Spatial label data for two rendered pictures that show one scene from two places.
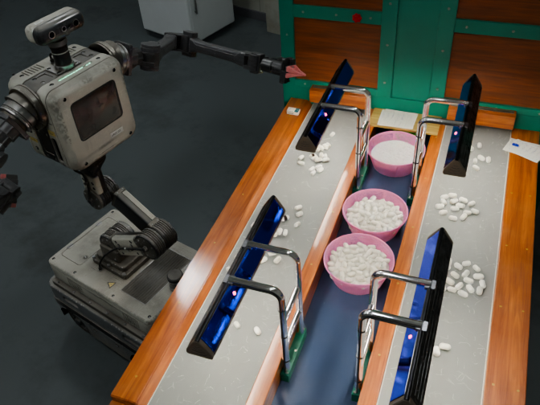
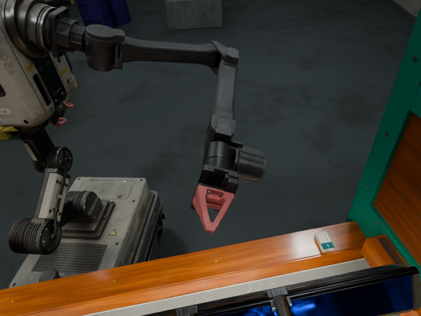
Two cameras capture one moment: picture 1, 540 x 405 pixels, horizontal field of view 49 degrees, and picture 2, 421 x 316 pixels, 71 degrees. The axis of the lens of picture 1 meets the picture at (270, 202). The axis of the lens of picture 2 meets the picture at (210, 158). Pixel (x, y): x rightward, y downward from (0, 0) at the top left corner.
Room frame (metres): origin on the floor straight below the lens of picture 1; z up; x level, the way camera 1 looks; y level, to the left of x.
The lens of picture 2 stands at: (2.02, -0.44, 1.60)
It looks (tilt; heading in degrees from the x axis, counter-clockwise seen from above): 41 degrees down; 62
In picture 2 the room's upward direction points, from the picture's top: 7 degrees counter-clockwise
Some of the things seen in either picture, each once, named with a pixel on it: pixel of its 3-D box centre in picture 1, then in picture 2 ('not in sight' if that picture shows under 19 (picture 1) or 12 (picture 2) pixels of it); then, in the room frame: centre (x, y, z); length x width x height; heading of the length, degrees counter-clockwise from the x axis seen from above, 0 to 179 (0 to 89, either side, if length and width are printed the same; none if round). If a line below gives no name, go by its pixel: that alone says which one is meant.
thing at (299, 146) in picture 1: (327, 101); (237, 315); (2.13, -0.27, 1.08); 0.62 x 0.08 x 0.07; 157
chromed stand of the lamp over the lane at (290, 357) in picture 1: (267, 310); not in sight; (1.20, 0.04, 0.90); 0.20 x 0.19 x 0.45; 157
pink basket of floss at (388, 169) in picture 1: (394, 155); not in sight; (2.17, -0.60, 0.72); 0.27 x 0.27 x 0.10
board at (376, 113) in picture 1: (404, 120); not in sight; (2.38, -0.68, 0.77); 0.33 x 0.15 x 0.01; 67
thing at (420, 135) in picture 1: (438, 154); not in sight; (1.94, -0.71, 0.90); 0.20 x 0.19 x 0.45; 157
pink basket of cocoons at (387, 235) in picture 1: (374, 218); not in sight; (1.77, -0.43, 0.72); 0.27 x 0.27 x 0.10
